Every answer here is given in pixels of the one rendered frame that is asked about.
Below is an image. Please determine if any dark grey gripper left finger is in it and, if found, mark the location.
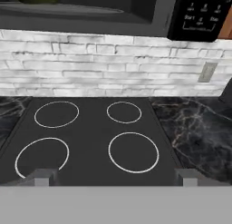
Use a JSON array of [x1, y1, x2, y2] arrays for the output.
[[13, 168, 60, 187]]

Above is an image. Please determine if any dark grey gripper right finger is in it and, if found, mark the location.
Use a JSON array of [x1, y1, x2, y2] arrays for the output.
[[174, 168, 224, 187]]

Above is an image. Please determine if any black microwave oven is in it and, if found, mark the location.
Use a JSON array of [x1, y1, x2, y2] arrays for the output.
[[0, 0, 232, 43]]

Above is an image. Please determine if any black hob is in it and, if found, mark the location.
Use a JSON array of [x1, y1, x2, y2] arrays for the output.
[[0, 96, 184, 187]]

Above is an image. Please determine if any black appliance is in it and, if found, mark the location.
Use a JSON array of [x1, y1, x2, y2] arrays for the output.
[[218, 78, 232, 105]]

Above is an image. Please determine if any brown wooden cupboard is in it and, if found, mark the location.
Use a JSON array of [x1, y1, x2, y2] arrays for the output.
[[217, 10, 232, 41]]

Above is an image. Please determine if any grey wall socket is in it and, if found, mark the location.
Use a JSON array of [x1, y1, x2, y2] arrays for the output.
[[198, 62, 218, 83]]

